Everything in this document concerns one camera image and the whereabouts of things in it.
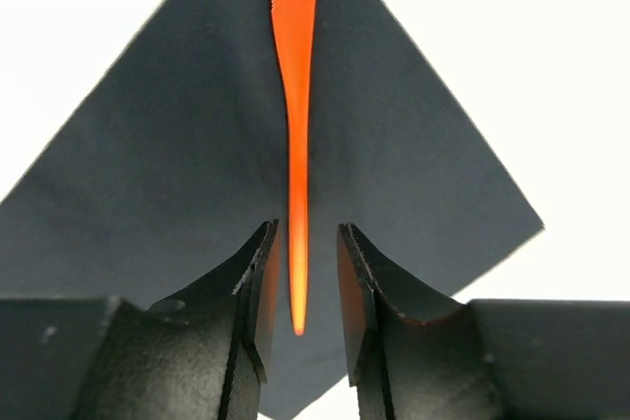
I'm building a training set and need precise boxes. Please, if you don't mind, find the black paper napkin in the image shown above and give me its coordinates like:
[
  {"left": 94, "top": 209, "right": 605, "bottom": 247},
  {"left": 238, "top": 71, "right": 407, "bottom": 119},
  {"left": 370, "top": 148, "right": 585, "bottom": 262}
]
[{"left": 1, "top": 0, "right": 542, "bottom": 419}]

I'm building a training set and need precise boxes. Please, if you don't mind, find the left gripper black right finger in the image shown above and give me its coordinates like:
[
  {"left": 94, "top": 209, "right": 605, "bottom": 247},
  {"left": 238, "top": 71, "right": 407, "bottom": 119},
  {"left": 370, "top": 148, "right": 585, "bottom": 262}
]
[{"left": 337, "top": 223, "right": 507, "bottom": 419}]

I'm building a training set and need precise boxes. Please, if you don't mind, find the orange plastic knife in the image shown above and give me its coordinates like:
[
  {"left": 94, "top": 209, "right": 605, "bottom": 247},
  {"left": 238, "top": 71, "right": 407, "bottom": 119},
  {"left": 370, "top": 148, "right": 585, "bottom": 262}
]
[{"left": 271, "top": 0, "right": 316, "bottom": 336}]

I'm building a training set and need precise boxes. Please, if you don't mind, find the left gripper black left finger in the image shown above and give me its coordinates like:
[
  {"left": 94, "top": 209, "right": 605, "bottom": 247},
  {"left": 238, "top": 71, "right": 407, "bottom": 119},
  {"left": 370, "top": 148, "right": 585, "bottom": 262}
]
[{"left": 73, "top": 220, "right": 280, "bottom": 419}]

